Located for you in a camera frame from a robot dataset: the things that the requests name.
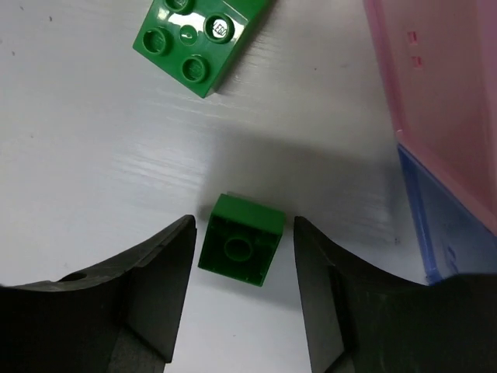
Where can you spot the dark green lego near centre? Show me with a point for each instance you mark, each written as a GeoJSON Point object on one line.
{"type": "Point", "coordinates": [241, 239]}

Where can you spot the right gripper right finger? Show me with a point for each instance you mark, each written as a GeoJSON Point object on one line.
{"type": "Point", "coordinates": [360, 318]}

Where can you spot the pink and blue sorting tray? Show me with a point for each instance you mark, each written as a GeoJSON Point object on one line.
{"type": "Point", "coordinates": [438, 64]}

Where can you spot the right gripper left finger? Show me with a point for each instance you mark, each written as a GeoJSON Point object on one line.
{"type": "Point", "coordinates": [119, 315]}

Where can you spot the dark green double lego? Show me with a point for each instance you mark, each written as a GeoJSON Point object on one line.
{"type": "Point", "coordinates": [196, 42]}

